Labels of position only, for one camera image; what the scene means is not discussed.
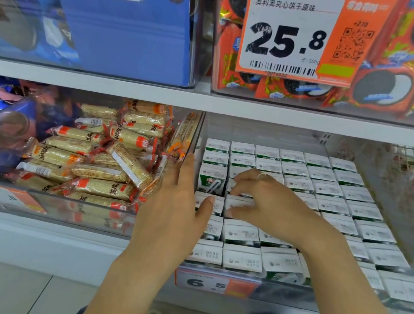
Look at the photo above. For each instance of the person's left hand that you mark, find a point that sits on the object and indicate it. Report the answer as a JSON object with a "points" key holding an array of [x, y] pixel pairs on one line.
{"points": [[170, 223]]}

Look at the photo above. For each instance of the person's right hand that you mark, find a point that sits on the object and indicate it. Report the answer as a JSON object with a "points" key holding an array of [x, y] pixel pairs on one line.
{"points": [[277, 208]]}

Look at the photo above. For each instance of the rows of white juice cartons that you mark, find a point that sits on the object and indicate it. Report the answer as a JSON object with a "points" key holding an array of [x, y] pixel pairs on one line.
{"points": [[352, 223]]}

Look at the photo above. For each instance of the person's right forearm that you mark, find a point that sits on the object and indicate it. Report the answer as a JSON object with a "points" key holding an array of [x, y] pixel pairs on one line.
{"points": [[356, 301]]}

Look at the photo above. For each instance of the person's left forearm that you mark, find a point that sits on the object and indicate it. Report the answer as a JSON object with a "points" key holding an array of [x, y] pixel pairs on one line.
{"points": [[119, 301]]}

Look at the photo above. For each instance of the small orange price tag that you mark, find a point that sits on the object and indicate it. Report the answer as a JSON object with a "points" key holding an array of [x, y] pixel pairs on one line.
{"points": [[215, 283]]}

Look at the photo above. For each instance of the clear plastic display bin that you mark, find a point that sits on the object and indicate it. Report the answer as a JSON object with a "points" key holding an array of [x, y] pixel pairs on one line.
{"points": [[82, 214], [311, 291]]}

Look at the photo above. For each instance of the pile of yellow wafer bars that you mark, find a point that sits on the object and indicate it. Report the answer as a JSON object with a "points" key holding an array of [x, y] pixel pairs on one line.
{"points": [[102, 159]]}

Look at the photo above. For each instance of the faded orange price tag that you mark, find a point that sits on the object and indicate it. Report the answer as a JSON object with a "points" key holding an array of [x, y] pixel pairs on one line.
{"points": [[7, 195]]}

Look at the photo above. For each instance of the large white orange price tag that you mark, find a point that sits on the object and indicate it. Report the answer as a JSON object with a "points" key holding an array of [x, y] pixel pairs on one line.
{"points": [[287, 35]]}

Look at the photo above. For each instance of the blue cardboard display box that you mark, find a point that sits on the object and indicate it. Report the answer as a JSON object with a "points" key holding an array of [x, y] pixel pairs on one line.
{"points": [[140, 36]]}

